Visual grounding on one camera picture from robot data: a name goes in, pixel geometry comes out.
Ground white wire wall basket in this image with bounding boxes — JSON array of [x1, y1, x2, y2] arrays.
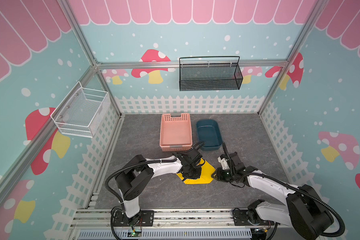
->
[[51, 82, 111, 138]]

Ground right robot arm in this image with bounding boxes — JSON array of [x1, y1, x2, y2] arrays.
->
[[211, 145, 346, 240]]

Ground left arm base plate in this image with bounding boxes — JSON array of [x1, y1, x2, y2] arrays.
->
[[111, 209, 154, 227]]

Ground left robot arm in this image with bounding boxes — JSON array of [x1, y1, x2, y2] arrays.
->
[[105, 141, 205, 220]]

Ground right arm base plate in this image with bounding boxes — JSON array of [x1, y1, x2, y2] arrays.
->
[[232, 208, 274, 227]]

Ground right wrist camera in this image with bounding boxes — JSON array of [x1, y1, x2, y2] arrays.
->
[[218, 154, 231, 170]]

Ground pink plastic basket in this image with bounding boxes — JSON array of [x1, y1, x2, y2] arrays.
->
[[160, 113, 193, 152]]

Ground aluminium mounting rail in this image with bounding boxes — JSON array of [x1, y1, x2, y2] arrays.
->
[[68, 208, 292, 232]]

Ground black mesh wall basket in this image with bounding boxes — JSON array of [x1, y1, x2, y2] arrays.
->
[[179, 56, 244, 92]]

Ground teal plastic tray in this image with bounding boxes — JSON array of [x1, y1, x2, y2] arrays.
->
[[196, 119, 223, 152]]

